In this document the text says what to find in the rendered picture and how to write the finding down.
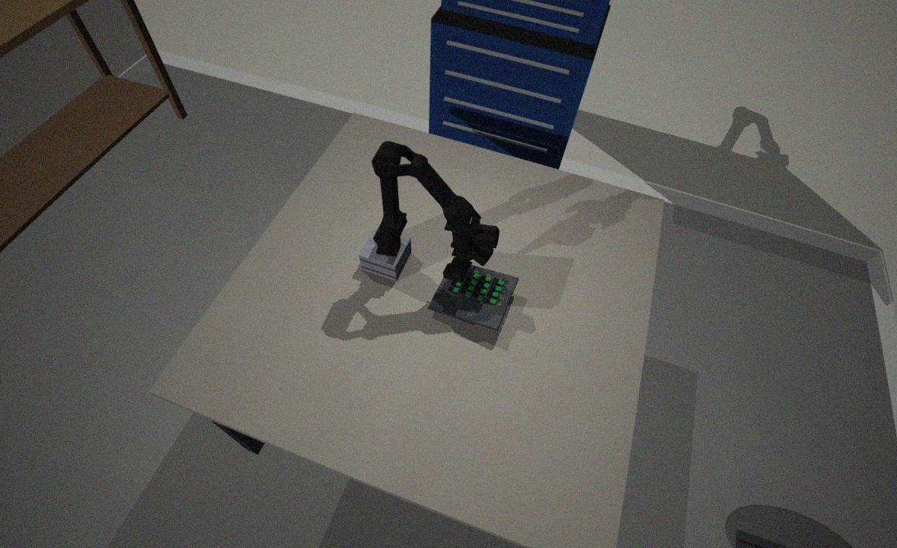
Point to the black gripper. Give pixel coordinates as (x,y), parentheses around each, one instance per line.
(457,269)

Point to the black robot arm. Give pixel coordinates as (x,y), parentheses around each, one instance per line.
(457,210)

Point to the grey switch panel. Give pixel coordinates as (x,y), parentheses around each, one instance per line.
(482,298)

